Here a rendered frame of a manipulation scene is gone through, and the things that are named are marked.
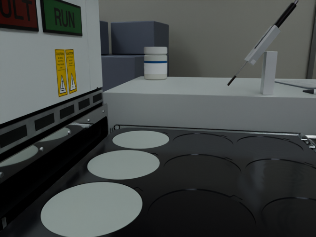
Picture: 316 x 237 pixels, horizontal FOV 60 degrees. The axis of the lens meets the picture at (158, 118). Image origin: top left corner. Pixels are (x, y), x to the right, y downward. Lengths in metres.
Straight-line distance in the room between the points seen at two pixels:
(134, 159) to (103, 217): 0.14
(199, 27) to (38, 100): 2.63
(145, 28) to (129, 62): 0.52
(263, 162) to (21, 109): 0.32
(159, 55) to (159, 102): 0.27
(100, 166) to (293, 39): 2.65
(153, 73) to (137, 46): 1.67
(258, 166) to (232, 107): 0.19
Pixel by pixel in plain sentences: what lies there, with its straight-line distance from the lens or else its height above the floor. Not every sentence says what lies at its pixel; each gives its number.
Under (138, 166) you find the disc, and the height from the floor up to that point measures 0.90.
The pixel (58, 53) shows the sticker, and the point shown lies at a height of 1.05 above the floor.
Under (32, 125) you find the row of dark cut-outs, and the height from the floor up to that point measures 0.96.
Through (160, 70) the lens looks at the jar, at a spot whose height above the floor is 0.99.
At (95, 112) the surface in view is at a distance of 0.54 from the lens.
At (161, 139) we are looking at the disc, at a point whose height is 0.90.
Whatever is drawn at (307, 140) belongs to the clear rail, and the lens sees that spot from 0.54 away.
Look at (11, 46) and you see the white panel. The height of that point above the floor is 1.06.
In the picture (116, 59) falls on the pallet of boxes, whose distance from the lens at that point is 2.06.
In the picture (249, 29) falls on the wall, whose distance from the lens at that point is 2.89.
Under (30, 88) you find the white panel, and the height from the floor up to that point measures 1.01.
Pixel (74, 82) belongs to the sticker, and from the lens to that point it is 0.48.
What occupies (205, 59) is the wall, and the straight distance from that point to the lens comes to 2.92.
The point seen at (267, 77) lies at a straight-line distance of 0.59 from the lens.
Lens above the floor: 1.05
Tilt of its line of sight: 14 degrees down
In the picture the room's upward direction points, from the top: straight up
